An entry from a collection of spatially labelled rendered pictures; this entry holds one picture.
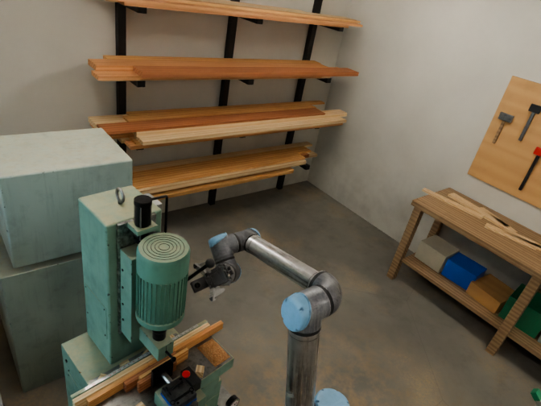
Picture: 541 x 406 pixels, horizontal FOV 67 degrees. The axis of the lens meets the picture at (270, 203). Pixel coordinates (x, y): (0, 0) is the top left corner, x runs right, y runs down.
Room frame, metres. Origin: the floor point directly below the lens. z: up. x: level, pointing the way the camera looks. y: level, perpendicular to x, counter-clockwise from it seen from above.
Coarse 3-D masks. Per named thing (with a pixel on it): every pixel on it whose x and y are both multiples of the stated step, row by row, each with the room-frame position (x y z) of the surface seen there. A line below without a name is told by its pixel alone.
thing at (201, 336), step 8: (208, 328) 1.28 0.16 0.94; (216, 328) 1.30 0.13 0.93; (200, 336) 1.23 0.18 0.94; (208, 336) 1.27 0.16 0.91; (184, 344) 1.17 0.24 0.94; (192, 344) 1.20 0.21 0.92; (176, 352) 1.14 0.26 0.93; (152, 360) 1.07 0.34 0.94; (144, 368) 1.02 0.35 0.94; (128, 376) 0.98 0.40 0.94; (112, 384) 0.93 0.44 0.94; (120, 384) 0.94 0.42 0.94; (104, 392) 0.90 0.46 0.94; (112, 392) 0.92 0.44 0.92; (88, 400) 0.85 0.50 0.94; (96, 400) 0.87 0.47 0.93
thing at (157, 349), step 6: (144, 330) 1.09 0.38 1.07; (150, 330) 1.10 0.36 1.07; (144, 336) 1.08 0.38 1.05; (150, 336) 1.07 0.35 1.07; (168, 336) 1.09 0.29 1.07; (144, 342) 1.08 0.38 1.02; (150, 342) 1.05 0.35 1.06; (156, 342) 1.05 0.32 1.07; (162, 342) 1.05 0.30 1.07; (168, 342) 1.06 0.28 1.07; (150, 348) 1.05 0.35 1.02; (156, 348) 1.03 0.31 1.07; (162, 348) 1.03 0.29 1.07; (168, 348) 1.06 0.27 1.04; (156, 354) 1.03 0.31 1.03; (162, 354) 1.03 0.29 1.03
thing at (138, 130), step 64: (128, 0) 2.75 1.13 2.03; (192, 0) 3.22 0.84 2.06; (320, 0) 4.56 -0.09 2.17; (128, 64) 2.92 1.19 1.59; (192, 64) 3.30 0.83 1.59; (256, 64) 3.78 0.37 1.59; (320, 64) 4.41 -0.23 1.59; (128, 128) 2.83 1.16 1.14; (192, 128) 3.18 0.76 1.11; (256, 128) 3.56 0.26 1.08; (192, 192) 3.18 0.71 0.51
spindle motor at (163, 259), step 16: (144, 240) 1.09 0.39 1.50; (160, 240) 1.11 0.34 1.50; (176, 240) 1.13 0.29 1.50; (144, 256) 1.01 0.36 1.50; (160, 256) 1.03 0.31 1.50; (176, 256) 1.04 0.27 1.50; (144, 272) 1.00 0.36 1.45; (160, 272) 0.99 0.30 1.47; (176, 272) 1.02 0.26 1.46; (144, 288) 1.00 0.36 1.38; (160, 288) 0.99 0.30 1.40; (176, 288) 1.03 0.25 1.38; (144, 304) 1.00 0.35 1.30; (160, 304) 1.00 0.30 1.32; (176, 304) 1.03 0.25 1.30; (144, 320) 1.00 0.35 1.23; (160, 320) 1.00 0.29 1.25; (176, 320) 1.03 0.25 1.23
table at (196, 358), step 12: (192, 348) 1.19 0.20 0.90; (192, 360) 1.14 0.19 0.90; (204, 360) 1.15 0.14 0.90; (228, 360) 1.17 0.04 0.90; (204, 372) 1.09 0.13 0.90; (216, 372) 1.11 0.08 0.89; (204, 384) 1.07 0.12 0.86; (120, 396) 0.92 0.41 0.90; (132, 396) 0.93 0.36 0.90; (144, 396) 0.94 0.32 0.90
